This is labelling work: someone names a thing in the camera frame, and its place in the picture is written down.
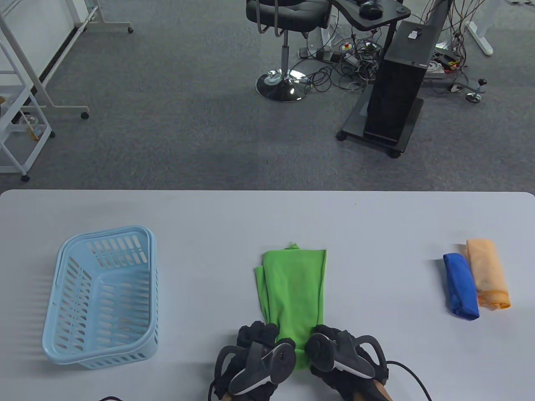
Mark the light blue plastic basket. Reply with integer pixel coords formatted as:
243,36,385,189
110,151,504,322
42,226,159,370

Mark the orange rectangular towel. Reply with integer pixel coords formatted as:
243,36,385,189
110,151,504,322
465,239,512,311

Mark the round white floor device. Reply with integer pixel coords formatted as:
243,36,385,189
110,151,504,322
424,60,446,80

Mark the blue rectangular towel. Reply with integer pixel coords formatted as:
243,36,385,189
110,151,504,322
443,253,480,321

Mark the black rolling base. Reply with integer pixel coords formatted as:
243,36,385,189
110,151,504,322
336,90,425,158

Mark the black left hand controller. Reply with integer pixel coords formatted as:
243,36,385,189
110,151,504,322
208,339,297,396

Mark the black swivel chair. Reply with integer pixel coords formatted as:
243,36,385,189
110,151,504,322
245,0,331,103

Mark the white metal rack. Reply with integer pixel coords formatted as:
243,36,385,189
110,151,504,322
0,38,56,182

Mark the black computer tower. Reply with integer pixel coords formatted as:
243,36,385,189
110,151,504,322
363,20,444,147

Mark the tangle of floor cables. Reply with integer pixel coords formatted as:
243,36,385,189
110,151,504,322
293,0,487,95

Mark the person's right hand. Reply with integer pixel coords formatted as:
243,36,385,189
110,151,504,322
307,324,387,401

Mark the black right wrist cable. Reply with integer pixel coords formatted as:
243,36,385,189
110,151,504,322
387,361,433,401

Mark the black slanted post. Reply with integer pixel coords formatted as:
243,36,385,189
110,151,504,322
419,0,453,30

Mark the white rolling whiteboard stand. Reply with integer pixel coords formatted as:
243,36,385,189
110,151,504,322
0,0,135,121

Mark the chrome stand foot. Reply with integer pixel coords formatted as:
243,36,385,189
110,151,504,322
449,78,488,103

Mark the black right hand controller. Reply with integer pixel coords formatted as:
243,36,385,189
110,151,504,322
304,330,389,383

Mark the black hand controller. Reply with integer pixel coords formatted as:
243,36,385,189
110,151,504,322
208,339,297,396
304,330,389,383

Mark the green rectangular towel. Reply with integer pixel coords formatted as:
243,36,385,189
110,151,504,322
254,243,327,370

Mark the person's left hand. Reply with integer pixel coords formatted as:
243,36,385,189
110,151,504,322
214,321,296,401

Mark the person's right forearm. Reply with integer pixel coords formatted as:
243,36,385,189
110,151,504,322
364,381,393,401

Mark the small black side desk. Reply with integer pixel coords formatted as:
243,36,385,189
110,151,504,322
330,0,412,53

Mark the black object on side desk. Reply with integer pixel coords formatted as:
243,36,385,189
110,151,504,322
359,0,384,18

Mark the white desk leg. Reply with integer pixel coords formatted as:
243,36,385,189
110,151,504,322
465,21,494,56

